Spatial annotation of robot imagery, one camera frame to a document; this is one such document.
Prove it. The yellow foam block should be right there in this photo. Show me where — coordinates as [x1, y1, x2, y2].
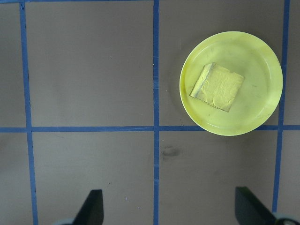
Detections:
[189, 62, 246, 112]

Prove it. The yellow plastic plate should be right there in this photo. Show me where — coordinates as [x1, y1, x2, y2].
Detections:
[179, 31, 284, 136]

